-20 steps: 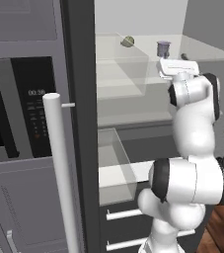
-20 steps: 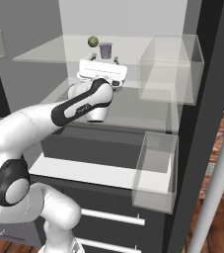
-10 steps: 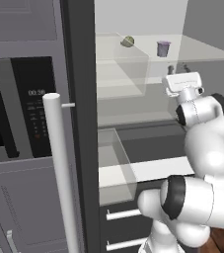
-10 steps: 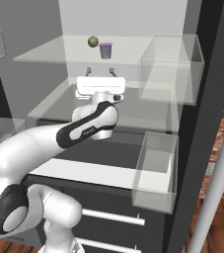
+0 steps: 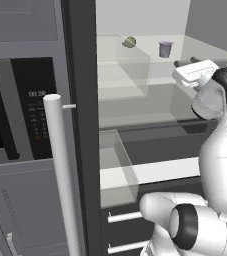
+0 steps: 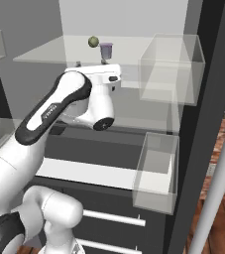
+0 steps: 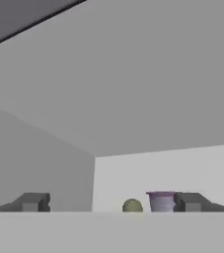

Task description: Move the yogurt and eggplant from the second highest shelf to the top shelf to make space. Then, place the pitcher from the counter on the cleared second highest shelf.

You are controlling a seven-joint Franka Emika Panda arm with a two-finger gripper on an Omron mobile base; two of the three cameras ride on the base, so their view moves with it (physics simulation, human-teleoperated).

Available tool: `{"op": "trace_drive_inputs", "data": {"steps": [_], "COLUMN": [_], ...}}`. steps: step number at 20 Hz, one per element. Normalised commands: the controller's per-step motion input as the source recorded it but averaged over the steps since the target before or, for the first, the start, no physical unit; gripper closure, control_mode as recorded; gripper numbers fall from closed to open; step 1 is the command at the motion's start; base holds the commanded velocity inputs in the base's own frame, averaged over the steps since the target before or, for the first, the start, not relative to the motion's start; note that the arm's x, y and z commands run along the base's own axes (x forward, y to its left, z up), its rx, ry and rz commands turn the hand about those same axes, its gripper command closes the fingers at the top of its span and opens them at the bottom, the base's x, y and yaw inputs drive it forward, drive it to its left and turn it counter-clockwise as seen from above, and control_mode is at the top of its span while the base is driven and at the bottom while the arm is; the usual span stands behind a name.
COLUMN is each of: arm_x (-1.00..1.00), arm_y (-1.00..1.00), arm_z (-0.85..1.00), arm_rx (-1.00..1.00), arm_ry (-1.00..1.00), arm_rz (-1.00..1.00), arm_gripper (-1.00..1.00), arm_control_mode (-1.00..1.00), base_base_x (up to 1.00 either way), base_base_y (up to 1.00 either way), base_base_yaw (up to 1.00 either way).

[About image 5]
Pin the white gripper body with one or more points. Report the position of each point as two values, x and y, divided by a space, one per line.
194 72

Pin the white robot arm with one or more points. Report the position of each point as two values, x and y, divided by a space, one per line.
220 166

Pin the glass fridge shelf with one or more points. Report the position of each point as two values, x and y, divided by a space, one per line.
178 50
165 100

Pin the purple yogurt cup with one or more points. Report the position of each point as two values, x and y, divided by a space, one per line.
165 49

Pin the green round eggplant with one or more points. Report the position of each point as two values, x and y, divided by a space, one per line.
129 42

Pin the white fridge shelf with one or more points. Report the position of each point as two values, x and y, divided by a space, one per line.
165 171

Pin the dark grey fridge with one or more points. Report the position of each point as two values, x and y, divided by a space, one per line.
158 110

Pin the clear fridge bin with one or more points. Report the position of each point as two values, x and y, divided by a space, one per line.
128 75
116 173

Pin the dark grey fridge door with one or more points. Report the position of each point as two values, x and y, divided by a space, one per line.
81 133

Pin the black microwave oven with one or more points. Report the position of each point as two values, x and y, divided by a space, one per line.
35 110

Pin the dark fridge drawer front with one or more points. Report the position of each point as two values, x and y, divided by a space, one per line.
128 255
125 230

